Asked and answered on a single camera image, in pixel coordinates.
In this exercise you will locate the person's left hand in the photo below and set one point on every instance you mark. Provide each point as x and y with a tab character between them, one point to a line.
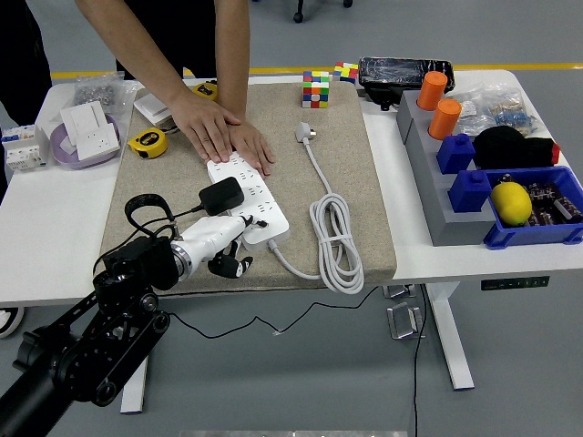
257	150

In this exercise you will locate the person's right hand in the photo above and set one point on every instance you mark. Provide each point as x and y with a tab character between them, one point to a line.
207	128

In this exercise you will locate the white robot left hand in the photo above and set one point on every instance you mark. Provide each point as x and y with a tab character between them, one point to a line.
209	234

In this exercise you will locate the black plug adapter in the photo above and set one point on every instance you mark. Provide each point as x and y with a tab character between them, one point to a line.
223	196

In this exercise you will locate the white power strip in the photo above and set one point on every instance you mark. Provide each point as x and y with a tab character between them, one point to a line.
268	214

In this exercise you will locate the person's left forearm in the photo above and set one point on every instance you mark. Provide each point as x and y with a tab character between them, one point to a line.
232	59

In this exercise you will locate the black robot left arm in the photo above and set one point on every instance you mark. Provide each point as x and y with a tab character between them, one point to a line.
68	359

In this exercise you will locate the person's right forearm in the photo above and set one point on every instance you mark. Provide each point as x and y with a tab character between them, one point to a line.
136	50

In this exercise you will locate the white three-pin plug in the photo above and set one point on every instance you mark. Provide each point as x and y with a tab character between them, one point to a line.
305	133

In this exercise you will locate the yellow tape measure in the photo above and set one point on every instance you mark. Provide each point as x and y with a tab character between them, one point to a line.
206	90
147	143

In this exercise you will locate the grey-brown mat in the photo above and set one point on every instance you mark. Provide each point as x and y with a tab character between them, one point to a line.
155	182

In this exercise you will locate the colourful puzzle cube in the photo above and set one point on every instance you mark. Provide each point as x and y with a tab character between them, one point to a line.
316	90
345	73

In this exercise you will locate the person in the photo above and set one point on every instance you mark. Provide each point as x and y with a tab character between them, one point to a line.
187	27
23	54

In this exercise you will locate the clear bag metal screws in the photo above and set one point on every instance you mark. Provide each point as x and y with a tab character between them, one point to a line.
99	93

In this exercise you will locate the white blank panel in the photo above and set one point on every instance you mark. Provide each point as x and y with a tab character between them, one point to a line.
85	116

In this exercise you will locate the black chair base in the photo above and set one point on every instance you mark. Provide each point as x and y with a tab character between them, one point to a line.
297	17

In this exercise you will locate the purple bowl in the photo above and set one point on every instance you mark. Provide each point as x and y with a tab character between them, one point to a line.
60	157

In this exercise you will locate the black film-wrapped box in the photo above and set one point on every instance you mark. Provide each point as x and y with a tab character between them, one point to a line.
392	73

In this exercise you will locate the white circuit breaker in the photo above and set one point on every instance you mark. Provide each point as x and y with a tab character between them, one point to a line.
23	148

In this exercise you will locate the orange cylinder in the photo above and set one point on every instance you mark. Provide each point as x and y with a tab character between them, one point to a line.
432	91
445	120

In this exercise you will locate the grey stepped block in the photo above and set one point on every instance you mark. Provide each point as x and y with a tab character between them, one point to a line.
438	214

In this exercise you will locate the blue plastic block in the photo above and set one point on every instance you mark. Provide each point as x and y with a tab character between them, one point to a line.
470	191
455	155

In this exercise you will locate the white shoe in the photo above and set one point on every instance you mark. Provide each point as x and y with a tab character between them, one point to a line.
9	321

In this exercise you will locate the clear bag white parts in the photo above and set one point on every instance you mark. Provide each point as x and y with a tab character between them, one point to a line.
474	114

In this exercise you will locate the black fabric item red tip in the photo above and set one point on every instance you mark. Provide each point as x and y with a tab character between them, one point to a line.
506	148

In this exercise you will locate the clear bag blue parts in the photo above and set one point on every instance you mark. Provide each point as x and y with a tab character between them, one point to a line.
513	114

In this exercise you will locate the yellow lemon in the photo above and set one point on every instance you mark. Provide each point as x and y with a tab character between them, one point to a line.
511	204

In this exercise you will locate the black table control panel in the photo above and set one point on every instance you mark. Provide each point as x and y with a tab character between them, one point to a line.
514	283

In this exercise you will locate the blue plastic bin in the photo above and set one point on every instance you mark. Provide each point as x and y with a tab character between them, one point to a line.
538	234

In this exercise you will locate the dark electronic parts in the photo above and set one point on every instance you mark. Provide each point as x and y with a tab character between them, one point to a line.
554	202

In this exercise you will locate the white wall switch panel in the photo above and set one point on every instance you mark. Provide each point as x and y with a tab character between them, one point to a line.
151	104

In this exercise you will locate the white wall socket panel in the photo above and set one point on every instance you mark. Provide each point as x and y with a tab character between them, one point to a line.
97	142

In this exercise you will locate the metal bracket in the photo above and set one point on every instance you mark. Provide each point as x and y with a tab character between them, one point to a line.
404	321
398	291

